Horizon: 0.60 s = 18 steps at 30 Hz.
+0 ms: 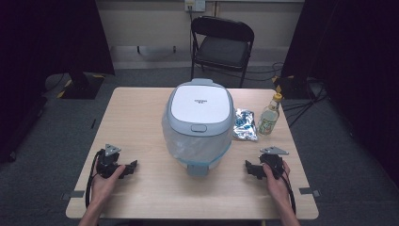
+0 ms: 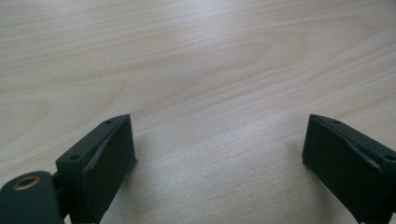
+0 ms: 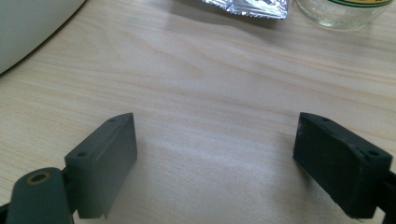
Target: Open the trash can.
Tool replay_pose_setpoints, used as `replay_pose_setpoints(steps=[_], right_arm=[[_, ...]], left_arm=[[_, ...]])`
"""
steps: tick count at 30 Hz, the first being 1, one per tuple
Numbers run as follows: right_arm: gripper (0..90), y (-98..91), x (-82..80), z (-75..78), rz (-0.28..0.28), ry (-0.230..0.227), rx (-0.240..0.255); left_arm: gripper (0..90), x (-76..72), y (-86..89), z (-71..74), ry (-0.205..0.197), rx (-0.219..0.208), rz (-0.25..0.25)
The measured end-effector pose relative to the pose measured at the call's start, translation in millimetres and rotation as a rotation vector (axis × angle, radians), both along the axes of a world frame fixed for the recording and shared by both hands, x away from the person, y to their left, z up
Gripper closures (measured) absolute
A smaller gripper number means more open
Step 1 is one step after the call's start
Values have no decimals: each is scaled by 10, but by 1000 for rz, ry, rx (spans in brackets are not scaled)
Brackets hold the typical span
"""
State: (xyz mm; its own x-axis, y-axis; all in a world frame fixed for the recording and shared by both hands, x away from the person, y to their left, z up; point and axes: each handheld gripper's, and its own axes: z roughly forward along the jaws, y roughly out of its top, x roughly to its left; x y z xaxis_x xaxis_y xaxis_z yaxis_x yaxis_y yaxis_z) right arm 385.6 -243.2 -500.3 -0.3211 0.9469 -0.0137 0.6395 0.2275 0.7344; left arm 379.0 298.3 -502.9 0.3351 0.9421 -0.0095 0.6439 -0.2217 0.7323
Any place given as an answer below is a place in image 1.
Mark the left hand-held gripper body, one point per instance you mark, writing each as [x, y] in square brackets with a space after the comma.
[106, 163]

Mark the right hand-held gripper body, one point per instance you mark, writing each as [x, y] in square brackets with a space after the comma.
[272, 160]

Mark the silver foil snack packet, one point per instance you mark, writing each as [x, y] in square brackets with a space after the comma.
[244, 125]

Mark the clear bottle with yellow cap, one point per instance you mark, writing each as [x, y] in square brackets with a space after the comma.
[269, 117]

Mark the grey lidded trash bin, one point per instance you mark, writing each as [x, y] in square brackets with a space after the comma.
[200, 105]

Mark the person's right hand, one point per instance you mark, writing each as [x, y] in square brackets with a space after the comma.
[276, 188]

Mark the person's left hand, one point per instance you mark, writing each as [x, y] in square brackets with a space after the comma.
[102, 188]

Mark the clear plastic bin liner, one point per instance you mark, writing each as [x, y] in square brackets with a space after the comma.
[188, 147]

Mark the black stand base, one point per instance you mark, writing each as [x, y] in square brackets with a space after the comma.
[82, 88]
[291, 89]

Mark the black folding chair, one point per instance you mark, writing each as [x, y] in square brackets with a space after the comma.
[222, 47]

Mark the black curtain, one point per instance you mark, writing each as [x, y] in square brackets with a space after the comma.
[354, 62]
[47, 47]

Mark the white wall outlet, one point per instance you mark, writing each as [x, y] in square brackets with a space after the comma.
[195, 5]

